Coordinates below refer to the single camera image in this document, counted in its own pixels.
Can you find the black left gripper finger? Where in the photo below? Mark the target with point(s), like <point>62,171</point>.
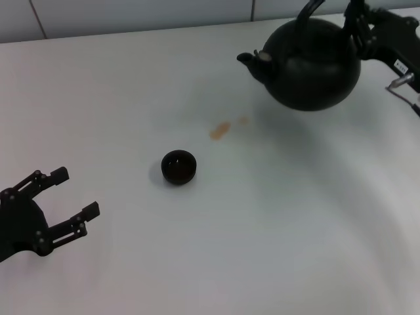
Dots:
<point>75,223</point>
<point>59,175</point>

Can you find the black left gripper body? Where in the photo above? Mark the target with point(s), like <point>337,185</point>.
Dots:
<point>23,223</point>

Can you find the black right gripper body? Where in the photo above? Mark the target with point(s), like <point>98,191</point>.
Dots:
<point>397,39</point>

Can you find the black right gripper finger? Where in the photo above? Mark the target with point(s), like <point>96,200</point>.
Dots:
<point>361,29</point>
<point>377,12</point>

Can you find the black round teapot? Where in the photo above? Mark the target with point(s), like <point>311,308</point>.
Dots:
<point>311,65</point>

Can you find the dark brown teacup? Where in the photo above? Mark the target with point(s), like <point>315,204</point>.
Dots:
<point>178,167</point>

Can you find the large brown tea stain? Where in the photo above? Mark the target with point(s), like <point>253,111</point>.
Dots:
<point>220,129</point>

